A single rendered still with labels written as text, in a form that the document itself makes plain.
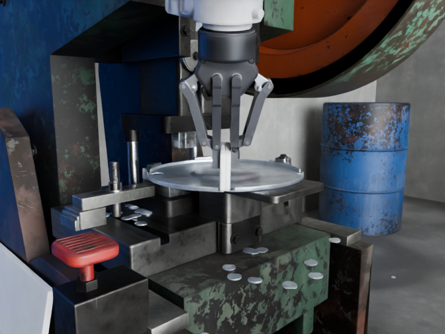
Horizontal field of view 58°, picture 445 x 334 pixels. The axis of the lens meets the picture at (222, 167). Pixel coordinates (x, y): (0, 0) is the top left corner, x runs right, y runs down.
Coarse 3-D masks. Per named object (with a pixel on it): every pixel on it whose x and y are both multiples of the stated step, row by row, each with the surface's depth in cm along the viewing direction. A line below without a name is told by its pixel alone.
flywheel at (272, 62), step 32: (320, 0) 98; (352, 0) 92; (384, 0) 84; (288, 32) 106; (320, 32) 99; (352, 32) 89; (384, 32) 89; (256, 64) 110; (288, 64) 103; (320, 64) 96; (352, 64) 99
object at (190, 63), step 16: (192, 32) 72; (192, 48) 71; (144, 64) 78; (160, 64) 74; (176, 64) 71; (192, 64) 71; (144, 80) 78; (160, 80) 75; (176, 80) 71; (144, 96) 79; (160, 96) 75; (176, 96) 72; (208, 96) 72; (144, 112) 80; (160, 112) 76; (176, 112) 72; (208, 112) 73; (224, 112) 76
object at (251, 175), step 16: (192, 160) 88; (208, 160) 90; (240, 160) 90; (256, 160) 88; (160, 176) 73; (176, 176) 73; (192, 176) 73; (208, 176) 71; (240, 176) 71; (256, 176) 73; (272, 176) 73; (288, 176) 73
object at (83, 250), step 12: (60, 240) 47; (72, 240) 47; (84, 240) 47; (96, 240) 47; (108, 240) 47; (60, 252) 44; (72, 252) 43; (84, 252) 43; (96, 252) 44; (108, 252) 45; (72, 264) 43; (84, 264) 43; (84, 276) 46
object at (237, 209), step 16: (208, 192) 73; (224, 192) 67; (240, 192) 64; (256, 192) 62; (272, 192) 62; (288, 192) 62; (304, 192) 64; (208, 208) 73; (224, 208) 70; (240, 208) 72; (256, 208) 75; (224, 224) 71; (240, 224) 73; (256, 224) 76; (224, 240) 71; (240, 240) 73; (256, 240) 77
